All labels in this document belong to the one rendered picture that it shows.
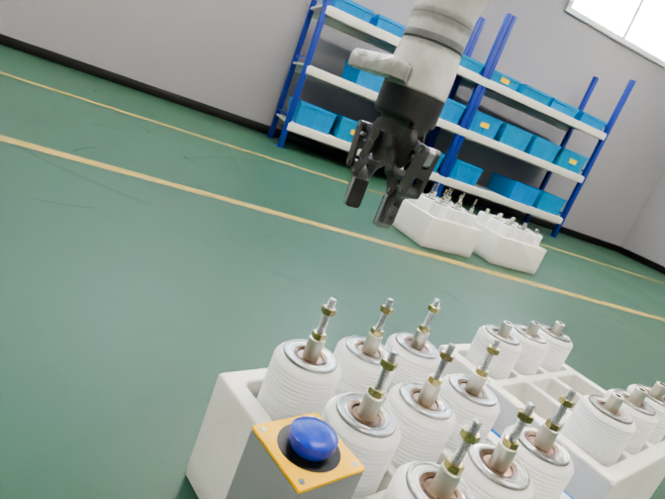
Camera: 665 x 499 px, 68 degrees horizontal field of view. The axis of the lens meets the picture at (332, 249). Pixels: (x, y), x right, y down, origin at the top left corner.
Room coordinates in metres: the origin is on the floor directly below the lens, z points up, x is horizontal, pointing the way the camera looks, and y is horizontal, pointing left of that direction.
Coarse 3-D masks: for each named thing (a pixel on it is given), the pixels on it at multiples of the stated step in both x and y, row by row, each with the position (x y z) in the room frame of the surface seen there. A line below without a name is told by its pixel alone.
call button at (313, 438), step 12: (300, 420) 0.35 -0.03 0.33; (312, 420) 0.35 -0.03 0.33; (288, 432) 0.34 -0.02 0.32; (300, 432) 0.33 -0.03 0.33; (312, 432) 0.34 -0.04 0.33; (324, 432) 0.34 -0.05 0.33; (300, 444) 0.32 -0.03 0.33; (312, 444) 0.32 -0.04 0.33; (324, 444) 0.33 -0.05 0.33; (336, 444) 0.34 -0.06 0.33; (312, 456) 0.32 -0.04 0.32; (324, 456) 0.32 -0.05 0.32
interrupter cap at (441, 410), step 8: (408, 384) 0.62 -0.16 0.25; (416, 384) 0.63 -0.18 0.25; (400, 392) 0.59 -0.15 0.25; (408, 392) 0.60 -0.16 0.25; (416, 392) 0.61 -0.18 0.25; (408, 400) 0.58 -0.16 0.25; (416, 400) 0.59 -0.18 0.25; (440, 400) 0.61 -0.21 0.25; (416, 408) 0.57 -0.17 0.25; (424, 408) 0.57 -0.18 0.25; (432, 408) 0.59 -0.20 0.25; (440, 408) 0.59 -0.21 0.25; (448, 408) 0.60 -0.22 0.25; (432, 416) 0.56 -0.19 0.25; (440, 416) 0.57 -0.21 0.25; (448, 416) 0.58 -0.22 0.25
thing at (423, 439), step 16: (400, 384) 0.62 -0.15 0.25; (400, 400) 0.58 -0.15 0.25; (400, 416) 0.56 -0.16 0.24; (416, 416) 0.56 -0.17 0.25; (416, 432) 0.55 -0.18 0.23; (432, 432) 0.55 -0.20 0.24; (448, 432) 0.57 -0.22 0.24; (400, 448) 0.55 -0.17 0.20; (416, 448) 0.55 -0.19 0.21; (432, 448) 0.56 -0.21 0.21; (400, 464) 0.55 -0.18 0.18
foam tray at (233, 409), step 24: (216, 384) 0.59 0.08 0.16; (240, 384) 0.59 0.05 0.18; (216, 408) 0.58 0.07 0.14; (240, 408) 0.55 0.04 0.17; (216, 432) 0.57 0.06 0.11; (240, 432) 0.54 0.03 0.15; (192, 456) 0.59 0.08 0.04; (216, 456) 0.56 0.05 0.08; (240, 456) 0.53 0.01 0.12; (192, 480) 0.58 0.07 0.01; (216, 480) 0.55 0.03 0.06; (384, 480) 0.53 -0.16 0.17
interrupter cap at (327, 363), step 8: (288, 344) 0.60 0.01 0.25; (296, 344) 0.61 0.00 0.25; (304, 344) 0.62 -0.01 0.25; (288, 352) 0.58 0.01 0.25; (296, 352) 0.59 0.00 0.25; (328, 352) 0.62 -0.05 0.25; (296, 360) 0.57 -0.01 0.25; (304, 360) 0.58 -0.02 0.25; (320, 360) 0.60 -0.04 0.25; (328, 360) 0.60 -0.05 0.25; (304, 368) 0.56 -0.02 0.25; (312, 368) 0.56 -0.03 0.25; (320, 368) 0.57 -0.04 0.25; (328, 368) 0.58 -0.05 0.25
